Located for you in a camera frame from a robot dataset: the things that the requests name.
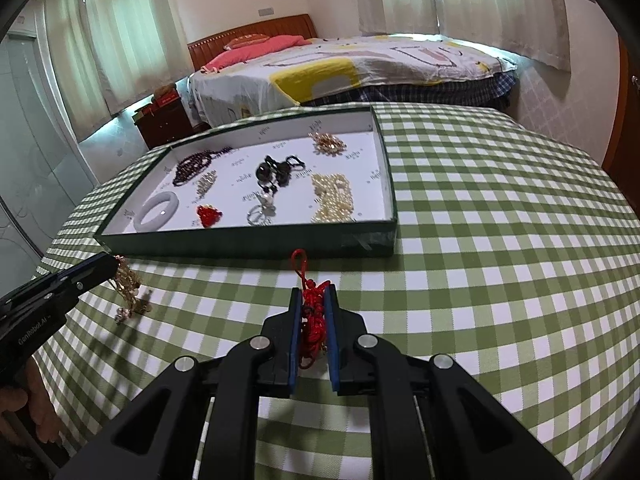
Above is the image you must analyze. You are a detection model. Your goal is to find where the cream pearl necklace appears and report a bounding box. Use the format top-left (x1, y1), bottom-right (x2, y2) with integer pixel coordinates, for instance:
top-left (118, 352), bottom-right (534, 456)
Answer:
top-left (310, 172), bottom-right (357, 223)

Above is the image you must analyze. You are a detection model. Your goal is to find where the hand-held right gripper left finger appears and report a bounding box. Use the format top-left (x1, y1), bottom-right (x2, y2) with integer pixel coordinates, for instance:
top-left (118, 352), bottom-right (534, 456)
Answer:
top-left (54, 285), bottom-right (306, 480)

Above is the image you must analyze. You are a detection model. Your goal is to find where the dark wooden nightstand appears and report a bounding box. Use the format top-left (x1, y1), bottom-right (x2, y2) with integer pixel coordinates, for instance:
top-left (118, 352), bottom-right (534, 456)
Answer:
top-left (132, 102), bottom-right (201, 150)

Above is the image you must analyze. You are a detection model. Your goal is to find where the bed with patterned sheet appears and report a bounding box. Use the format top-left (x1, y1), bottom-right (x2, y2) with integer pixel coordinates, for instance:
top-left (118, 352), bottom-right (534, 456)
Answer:
top-left (187, 35), bottom-right (518, 126)

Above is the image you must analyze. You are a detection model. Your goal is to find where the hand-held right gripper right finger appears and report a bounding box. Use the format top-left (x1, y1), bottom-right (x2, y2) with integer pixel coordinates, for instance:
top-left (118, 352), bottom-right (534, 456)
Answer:
top-left (324, 282), bottom-right (573, 480)

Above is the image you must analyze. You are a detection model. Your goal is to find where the pale jade bangle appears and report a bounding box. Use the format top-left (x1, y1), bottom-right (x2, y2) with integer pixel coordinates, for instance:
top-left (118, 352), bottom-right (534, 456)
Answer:
top-left (136, 191), bottom-right (180, 227)

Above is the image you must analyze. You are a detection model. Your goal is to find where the blue plaid bed sheet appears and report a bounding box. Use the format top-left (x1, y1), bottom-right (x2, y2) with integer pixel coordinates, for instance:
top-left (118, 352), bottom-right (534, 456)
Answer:
top-left (305, 72), bottom-right (518, 113)

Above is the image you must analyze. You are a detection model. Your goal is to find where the red pendant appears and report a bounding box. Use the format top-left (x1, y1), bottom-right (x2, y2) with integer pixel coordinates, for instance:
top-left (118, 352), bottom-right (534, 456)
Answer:
top-left (196, 204), bottom-right (222, 230)

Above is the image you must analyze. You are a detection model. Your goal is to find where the green checked tablecloth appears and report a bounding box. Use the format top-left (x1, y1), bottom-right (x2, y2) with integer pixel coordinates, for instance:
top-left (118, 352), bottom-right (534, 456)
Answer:
top-left (35, 101), bottom-right (633, 480)

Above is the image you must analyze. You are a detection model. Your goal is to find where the green tray with white lining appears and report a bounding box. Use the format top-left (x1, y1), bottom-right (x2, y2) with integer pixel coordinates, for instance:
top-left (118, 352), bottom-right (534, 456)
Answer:
top-left (94, 105), bottom-right (398, 260)

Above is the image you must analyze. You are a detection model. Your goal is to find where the wooden door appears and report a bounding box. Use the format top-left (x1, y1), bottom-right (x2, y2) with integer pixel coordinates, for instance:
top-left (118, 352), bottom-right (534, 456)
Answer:
top-left (602, 35), bottom-right (640, 176)

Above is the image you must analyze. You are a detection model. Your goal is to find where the person's left hand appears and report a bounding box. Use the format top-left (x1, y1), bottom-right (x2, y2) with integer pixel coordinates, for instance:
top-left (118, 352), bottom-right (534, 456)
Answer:
top-left (0, 357), bottom-right (63, 448)

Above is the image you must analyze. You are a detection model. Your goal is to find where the black bead jewelry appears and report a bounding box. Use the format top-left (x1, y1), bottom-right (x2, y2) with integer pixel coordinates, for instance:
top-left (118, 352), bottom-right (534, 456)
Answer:
top-left (256, 154), bottom-right (306, 191)

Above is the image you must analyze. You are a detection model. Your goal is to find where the silver ring charm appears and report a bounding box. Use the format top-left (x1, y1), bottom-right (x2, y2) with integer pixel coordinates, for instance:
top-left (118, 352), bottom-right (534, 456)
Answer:
top-left (246, 187), bottom-right (278, 226)

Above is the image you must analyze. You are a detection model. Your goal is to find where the wooden headboard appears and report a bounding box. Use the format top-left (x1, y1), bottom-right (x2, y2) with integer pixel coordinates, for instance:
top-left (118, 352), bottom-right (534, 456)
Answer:
top-left (187, 14), bottom-right (319, 71)

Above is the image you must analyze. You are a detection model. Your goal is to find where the pink pillow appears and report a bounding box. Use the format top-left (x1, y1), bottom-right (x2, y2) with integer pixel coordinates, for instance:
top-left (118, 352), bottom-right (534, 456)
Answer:
top-left (201, 35), bottom-right (313, 72)

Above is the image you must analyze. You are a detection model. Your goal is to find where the orange pillow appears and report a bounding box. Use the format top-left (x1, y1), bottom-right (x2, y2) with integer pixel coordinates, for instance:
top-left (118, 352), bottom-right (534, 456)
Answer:
top-left (222, 34), bottom-right (268, 51)

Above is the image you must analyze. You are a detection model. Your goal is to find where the gold brooch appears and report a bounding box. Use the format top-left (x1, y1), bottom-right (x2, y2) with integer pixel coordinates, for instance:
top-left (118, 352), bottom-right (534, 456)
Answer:
top-left (309, 131), bottom-right (348, 157)

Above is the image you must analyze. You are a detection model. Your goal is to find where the red knot tassel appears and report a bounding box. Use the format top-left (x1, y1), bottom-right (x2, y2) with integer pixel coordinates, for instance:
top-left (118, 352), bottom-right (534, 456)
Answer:
top-left (291, 249), bottom-right (331, 371)

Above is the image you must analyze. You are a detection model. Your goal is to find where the gold chain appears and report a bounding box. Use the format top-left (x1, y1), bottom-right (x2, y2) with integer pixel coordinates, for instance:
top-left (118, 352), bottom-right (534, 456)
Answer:
top-left (112, 255), bottom-right (153, 323)

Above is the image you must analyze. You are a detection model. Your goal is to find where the dark red bead necklace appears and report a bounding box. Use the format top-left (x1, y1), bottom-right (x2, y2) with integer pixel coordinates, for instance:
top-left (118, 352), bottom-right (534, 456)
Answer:
top-left (172, 146), bottom-right (235, 187)

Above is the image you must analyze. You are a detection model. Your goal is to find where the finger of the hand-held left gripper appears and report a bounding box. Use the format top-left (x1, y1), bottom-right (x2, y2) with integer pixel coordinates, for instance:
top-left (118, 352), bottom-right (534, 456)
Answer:
top-left (34, 252), bottom-right (117, 289)
top-left (0, 266), bottom-right (119, 321)

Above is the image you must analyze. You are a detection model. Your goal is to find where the white glossy wardrobe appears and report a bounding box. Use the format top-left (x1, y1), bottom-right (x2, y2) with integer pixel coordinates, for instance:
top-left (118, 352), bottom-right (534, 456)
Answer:
top-left (0, 35), bottom-right (96, 281)

